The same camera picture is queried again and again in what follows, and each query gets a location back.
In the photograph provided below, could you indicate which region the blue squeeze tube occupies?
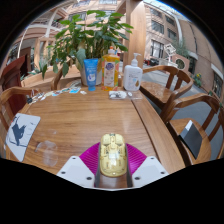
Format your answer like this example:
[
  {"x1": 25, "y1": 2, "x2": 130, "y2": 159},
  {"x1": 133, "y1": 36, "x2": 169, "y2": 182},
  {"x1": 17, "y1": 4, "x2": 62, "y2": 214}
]
[{"x1": 83, "y1": 58, "x2": 100, "y2": 92}]

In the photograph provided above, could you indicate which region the green potted plant, white pot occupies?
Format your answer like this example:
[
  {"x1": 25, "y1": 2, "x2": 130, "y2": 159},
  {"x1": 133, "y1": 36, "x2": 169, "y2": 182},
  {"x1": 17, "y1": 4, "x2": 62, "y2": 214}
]
[{"x1": 41, "y1": 9, "x2": 134, "y2": 87}]

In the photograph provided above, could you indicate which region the white pump bottle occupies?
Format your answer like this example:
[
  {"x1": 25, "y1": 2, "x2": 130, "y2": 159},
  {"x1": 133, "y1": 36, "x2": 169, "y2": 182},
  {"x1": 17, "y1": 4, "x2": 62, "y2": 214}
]
[{"x1": 123, "y1": 52, "x2": 144, "y2": 92}]

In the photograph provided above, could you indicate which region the white outdoor sculpture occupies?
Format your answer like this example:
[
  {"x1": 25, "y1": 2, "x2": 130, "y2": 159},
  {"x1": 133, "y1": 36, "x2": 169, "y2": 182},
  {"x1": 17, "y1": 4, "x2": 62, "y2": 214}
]
[{"x1": 163, "y1": 43, "x2": 178, "y2": 61}]

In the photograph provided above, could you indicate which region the yellow dish soap bottle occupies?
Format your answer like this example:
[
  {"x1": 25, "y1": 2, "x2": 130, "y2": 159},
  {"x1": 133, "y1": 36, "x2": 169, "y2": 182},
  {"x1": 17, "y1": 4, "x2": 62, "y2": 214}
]
[{"x1": 101, "y1": 46, "x2": 121, "y2": 92}]

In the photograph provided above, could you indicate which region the small clear plastic pack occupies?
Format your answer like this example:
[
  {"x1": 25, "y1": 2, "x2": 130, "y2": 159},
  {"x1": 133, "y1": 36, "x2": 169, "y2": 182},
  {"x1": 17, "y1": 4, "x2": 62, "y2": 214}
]
[{"x1": 108, "y1": 90, "x2": 128, "y2": 100}]

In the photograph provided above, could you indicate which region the black flat box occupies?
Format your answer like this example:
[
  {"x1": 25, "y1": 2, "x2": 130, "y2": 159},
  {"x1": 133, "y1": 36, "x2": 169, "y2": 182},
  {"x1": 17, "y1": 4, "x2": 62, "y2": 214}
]
[{"x1": 179, "y1": 119, "x2": 203, "y2": 160}]

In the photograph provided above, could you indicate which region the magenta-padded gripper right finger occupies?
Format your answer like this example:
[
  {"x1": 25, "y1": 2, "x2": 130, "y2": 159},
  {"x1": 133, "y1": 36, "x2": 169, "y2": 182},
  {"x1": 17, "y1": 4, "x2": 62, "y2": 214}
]
[{"x1": 125, "y1": 143, "x2": 169, "y2": 189}]

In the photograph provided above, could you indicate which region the wooden armchair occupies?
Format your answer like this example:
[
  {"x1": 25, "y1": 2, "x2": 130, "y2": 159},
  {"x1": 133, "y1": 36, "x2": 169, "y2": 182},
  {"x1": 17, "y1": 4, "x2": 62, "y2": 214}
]
[
  {"x1": 139, "y1": 64, "x2": 194, "y2": 111},
  {"x1": 50, "y1": 64, "x2": 83, "y2": 91},
  {"x1": 161, "y1": 93, "x2": 224, "y2": 164},
  {"x1": 0, "y1": 86, "x2": 43, "y2": 158}
]

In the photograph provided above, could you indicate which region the dark red wooden pedestal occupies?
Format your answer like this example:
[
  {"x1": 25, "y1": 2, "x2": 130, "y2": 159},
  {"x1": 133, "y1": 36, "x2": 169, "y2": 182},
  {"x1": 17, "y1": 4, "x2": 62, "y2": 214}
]
[{"x1": 0, "y1": 54, "x2": 28, "y2": 89}]

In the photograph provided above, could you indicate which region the white mouse pad, dark print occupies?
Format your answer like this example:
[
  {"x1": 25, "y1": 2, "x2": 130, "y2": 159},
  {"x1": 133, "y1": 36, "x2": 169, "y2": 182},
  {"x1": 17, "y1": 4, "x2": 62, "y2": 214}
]
[{"x1": 4, "y1": 112, "x2": 42, "y2": 163}]

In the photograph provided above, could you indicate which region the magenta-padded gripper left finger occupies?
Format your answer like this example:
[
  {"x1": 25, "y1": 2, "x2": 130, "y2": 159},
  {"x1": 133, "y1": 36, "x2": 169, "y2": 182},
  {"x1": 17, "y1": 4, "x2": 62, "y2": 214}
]
[{"x1": 56, "y1": 142, "x2": 102, "y2": 189}]

